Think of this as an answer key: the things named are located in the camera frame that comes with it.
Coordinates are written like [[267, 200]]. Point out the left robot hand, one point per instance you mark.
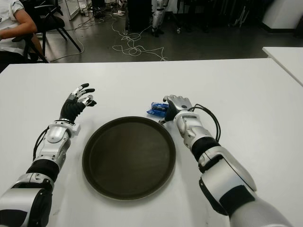
[[69, 110]]

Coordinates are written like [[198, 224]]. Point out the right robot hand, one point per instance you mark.
[[180, 104]]

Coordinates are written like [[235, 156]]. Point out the blue Oreo packet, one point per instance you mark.
[[155, 108]]

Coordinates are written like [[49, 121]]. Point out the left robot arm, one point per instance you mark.
[[54, 136]]

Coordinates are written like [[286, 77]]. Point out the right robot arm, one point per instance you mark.
[[227, 179]]

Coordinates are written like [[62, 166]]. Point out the round dark brown tray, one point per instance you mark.
[[127, 160]]

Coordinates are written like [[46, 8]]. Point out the black chair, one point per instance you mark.
[[50, 22], [22, 37]]

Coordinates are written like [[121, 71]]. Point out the standing humanoid robot legs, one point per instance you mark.
[[157, 16]]

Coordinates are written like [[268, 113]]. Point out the black cabinet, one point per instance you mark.
[[139, 14]]

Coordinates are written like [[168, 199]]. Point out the white panel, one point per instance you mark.
[[73, 9]]

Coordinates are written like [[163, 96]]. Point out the seated person white shirt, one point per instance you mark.
[[9, 23]]

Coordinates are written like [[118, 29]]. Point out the neighbouring white table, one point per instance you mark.
[[286, 61]]

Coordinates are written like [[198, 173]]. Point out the white curved cabinet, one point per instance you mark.
[[281, 14]]

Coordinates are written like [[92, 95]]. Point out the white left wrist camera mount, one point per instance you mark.
[[75, 130]]

